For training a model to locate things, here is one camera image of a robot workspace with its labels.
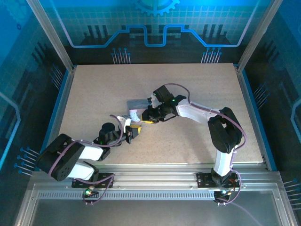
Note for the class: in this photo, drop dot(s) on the aluminium frame post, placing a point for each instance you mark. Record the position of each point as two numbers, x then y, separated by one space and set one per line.
257 35
52 35

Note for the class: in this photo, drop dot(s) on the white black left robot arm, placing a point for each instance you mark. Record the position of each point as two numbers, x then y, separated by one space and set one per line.
91 151

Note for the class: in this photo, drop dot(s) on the grey metal panel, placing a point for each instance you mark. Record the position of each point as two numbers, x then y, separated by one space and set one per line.
141 214

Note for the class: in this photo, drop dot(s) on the grey printed tin box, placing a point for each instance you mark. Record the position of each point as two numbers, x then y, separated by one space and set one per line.
137 106

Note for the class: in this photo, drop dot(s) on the aluminium side rail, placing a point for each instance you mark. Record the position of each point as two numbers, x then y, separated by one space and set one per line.
252 117
63 106

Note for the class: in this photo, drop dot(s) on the right controller board with LED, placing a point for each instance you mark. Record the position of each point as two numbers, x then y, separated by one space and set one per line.
223 193

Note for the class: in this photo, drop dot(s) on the aluminium mounting rail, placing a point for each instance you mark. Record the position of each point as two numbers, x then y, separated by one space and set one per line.
152 176

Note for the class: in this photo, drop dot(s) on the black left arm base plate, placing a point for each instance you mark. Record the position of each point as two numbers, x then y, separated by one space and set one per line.
105 181

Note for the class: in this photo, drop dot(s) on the left controller board with LED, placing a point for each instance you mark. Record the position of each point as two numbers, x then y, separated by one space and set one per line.
89 192

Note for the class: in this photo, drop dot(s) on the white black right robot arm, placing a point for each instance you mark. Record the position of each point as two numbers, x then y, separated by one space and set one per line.
195 114

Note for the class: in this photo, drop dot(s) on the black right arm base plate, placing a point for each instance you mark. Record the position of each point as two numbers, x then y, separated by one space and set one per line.
204 181

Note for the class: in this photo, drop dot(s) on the blue side trim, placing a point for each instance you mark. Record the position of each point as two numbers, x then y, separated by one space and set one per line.
257 117
58 106

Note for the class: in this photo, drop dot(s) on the controller board with led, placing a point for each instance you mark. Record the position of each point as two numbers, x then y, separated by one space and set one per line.
89 192
223 193

